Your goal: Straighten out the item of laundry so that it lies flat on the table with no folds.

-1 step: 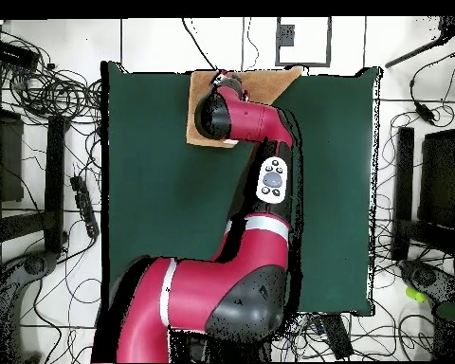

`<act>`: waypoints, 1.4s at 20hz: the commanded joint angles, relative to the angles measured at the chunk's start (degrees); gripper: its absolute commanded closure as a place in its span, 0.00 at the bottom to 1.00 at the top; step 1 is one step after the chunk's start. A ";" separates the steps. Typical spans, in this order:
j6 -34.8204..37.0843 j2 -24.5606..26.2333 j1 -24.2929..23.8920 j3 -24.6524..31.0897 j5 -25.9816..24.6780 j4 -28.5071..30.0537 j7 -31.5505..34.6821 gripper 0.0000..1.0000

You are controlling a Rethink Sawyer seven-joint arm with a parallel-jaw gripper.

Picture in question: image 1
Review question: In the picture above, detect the tan terry towel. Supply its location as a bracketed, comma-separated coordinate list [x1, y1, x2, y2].
[185, 65, 303, 149]

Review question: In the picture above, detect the dark flat panel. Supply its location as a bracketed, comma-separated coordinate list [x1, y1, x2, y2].
[0, 105, 25, 204]
[417, 128, 455, 228]

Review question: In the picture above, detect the black flat device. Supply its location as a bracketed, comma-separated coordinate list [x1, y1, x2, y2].
[319, 313, 355, 360]

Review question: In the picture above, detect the small grey square plate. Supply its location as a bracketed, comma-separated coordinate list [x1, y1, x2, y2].
[275, 24, 296, 47]

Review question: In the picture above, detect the dark green table cloth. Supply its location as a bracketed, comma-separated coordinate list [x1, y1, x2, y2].
[100, 60, 382, 318]

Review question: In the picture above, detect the black power strip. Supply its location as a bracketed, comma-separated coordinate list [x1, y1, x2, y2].
[69, 174, 100, 240]

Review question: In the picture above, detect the black rod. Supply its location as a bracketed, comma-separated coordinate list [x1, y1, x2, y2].
[384, 16, 455, 69]

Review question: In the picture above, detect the black L-shaped stand foot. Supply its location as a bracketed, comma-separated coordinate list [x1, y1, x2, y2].
[0, 115, 66, 254]
[391, 126, 455, 261]

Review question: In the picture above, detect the black power adapter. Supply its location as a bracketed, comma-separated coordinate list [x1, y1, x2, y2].
[414, 102, 437, 125]

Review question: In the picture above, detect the black electronics box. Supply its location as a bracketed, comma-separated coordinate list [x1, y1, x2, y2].
[0, 38, 41, 71]

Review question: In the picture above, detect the yellow-green ball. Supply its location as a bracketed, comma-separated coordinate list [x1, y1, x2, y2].
[405, 286, 428, 303]

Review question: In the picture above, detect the grey square floor frame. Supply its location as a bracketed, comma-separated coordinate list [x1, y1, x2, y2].
[275, 16, 333, 68]

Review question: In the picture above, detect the tangled black cable bundle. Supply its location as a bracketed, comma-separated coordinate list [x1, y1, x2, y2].
[0, 22, 102, 126]

